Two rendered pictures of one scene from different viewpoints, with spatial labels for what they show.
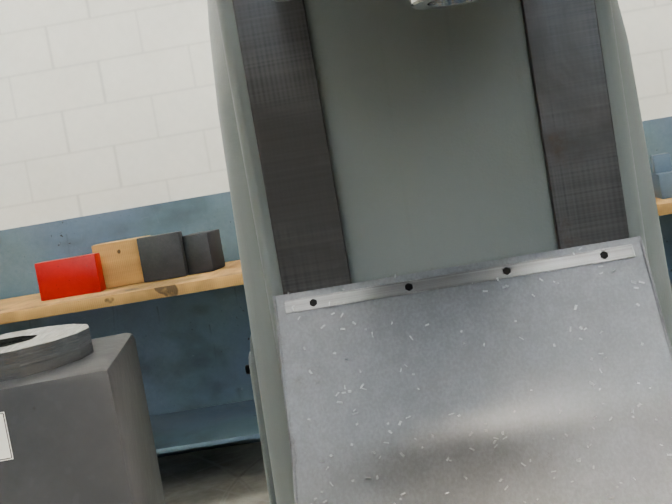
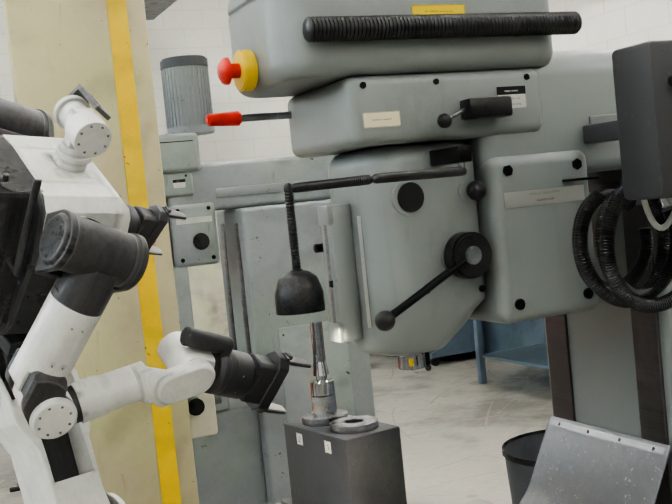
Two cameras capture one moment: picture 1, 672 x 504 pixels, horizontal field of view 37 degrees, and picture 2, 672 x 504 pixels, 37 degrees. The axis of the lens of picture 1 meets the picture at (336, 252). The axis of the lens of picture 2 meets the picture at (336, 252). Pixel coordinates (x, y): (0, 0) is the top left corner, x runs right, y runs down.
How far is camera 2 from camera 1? 1.53 m
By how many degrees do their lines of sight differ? 63
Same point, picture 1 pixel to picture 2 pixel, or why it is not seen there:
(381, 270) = (584, 419)
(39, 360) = (345, 431)
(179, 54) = not seen: outside the picture
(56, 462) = (337, 458)
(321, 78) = (568, 324)
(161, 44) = not seen: outside the picture
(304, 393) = (542, 462)
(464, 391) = (583, 488)
